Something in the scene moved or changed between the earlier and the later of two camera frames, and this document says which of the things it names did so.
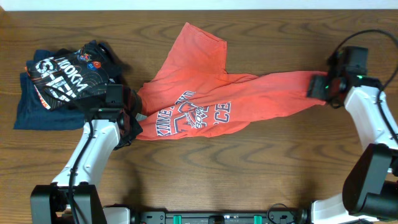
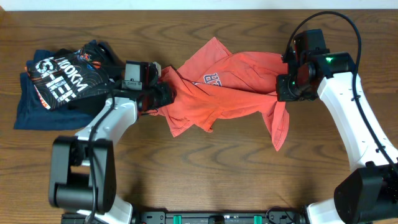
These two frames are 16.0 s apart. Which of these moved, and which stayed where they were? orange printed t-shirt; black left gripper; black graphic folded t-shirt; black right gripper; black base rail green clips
Moved: black left gripper; orange printed t-shirt; black right gripper
Stayed: black graphic folded t-shirt; black base rail green clips
